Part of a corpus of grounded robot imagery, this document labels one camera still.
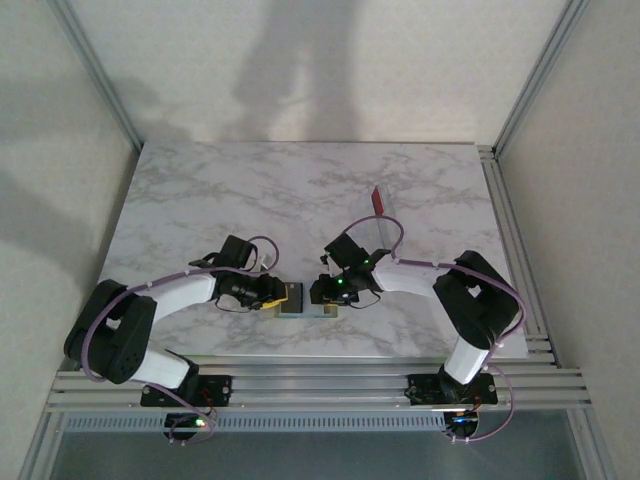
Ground dark grey credit card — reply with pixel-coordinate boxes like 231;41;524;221
283;282;305;314

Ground clear acrylic card stand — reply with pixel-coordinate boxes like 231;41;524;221
369;184;403;251

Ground left gripper thin black wire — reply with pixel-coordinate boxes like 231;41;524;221
212;294;251;314

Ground gripper thin black wire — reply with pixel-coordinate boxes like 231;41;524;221
349;289;384;310
212;294;251;314

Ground right gripper thin black wire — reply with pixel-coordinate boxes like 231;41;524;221
349;289;384;310

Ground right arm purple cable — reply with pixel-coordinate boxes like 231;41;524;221
344;215;527;444

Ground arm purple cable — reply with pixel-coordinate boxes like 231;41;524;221
79;234;280;446
344;215;527;444

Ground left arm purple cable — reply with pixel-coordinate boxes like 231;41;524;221
79;234;280;446

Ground aluminium front frame rail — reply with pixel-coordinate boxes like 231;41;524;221
42;355;594;414

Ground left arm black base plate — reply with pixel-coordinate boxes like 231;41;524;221
140;375;235;407

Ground grey slotted cable duct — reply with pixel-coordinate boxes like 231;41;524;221
64;413;447;433

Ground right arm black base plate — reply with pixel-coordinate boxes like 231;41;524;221
407;372;497;406

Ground aluminium side frame rail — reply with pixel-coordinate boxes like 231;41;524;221
477;144;559;366

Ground aluminium lower frame leg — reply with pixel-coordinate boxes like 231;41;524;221
18;412;67;480
568;407;617;480

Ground aluminium frame post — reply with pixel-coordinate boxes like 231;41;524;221
492;0;592;157

